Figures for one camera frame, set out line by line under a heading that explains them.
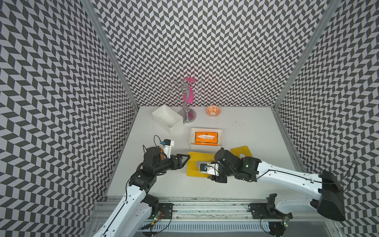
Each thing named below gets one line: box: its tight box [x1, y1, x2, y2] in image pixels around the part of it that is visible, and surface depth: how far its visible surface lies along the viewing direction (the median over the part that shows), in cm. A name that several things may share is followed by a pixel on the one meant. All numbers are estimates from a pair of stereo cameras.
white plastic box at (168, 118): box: [151, 104, 184, 133], surface depth 111 cm
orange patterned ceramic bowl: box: [205, 105, 222, 118], surface depth 117 cm
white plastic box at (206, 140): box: [189, 127, 224, 154], surface depth 94 cm
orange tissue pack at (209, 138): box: [194, 131, 219, 147], surface depth 93 cm
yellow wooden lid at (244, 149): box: [229, 145, 253, 159], surface depth 96 cm
